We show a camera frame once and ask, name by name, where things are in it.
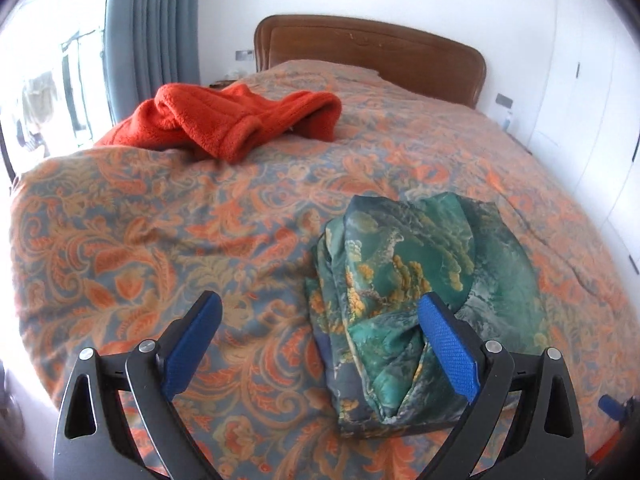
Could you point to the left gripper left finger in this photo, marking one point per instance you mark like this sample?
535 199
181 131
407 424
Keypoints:
93 438

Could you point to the blue-grey curtain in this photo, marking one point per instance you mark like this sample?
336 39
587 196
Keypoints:
148 43

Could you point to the orange fleece garment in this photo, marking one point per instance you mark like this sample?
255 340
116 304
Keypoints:
224 124

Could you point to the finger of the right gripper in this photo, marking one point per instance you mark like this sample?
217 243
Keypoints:
620 412

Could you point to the wall socket left of bed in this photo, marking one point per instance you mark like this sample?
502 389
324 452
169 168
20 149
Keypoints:
244 55

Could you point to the orange floral bed quilt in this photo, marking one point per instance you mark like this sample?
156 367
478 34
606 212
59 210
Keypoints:
111 244

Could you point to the white wardrobe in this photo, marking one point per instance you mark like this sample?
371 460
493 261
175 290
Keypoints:
587 130

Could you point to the green patterned silk garment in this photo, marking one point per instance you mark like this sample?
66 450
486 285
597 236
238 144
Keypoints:
402 296

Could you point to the brown wooden headboard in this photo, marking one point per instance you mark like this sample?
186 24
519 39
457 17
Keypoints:
418 61

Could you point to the grey wall switch panel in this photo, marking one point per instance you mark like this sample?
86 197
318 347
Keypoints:
504 101

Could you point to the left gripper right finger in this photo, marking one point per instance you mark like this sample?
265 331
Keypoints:
545 439

